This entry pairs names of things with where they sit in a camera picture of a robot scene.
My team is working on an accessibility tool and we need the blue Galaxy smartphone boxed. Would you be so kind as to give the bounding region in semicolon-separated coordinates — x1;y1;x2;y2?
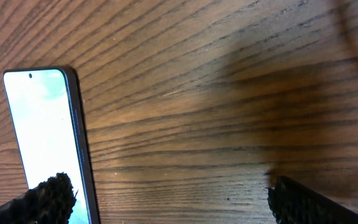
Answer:
2;66;99;223

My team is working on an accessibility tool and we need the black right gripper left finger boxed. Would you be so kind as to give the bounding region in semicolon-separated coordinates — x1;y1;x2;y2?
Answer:
0;172;76;224

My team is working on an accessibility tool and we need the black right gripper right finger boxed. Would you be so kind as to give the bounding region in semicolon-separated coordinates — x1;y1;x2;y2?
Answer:
267;176;358;224

